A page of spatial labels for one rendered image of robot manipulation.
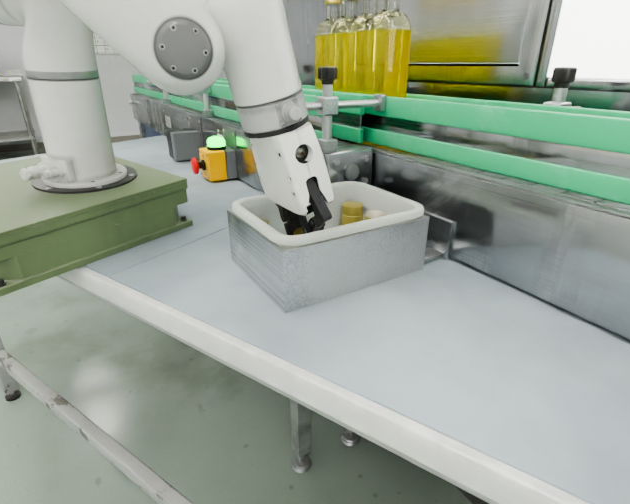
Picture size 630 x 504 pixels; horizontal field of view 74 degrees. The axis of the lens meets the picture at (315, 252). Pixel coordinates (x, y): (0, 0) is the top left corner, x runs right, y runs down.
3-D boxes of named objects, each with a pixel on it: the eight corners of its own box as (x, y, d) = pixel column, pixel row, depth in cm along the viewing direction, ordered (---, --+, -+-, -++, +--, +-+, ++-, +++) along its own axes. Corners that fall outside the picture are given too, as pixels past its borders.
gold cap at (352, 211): (355, 225, 69) (356, 199, 67) (366, 232, 66) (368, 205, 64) (336, 228, 67) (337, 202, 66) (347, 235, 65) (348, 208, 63)
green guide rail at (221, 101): (328, 147, 70) (329, 96, 67) (323, 147, 70) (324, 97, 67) (136, 91, 206) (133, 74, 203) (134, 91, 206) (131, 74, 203)
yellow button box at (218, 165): (237, 180, 103) (235, 149, 100) (208, 184, 99) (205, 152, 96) (227, 174, 108) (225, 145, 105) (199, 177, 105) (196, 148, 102)
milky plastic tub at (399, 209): (426, 266, 58) (434, 207, 55) (285, 311, 48) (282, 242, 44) (353, 228, 72) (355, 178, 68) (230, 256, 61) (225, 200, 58)
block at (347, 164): (374, 188, 73) (376, 147, 70) (328, 196, 68) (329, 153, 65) (361, 183, 76) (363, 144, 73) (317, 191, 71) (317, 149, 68)
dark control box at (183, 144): (203, 159, 124) (200, 130, 121) (176, 162, 121) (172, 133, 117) (195, 155, 131) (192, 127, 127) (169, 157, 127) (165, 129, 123)
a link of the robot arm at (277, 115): (322, 87, 43) (328, 115, 44) (280, 84, 49) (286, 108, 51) (260, 111, 40) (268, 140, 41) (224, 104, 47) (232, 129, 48)
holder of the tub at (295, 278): (450, 260, 61) (458, 210, 58) (284, 313, 48) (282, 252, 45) (376, 225, 74) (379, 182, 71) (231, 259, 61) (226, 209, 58)
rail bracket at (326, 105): (384, 146, 71) (390, 66, 66) (298, 157, 63) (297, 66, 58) (373, 143, 73) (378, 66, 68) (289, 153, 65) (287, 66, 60)
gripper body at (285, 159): (326, 106, 44) (345, 200, 50) (279, 99, 51) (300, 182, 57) (265, 131, 41) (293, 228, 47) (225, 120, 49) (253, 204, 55)
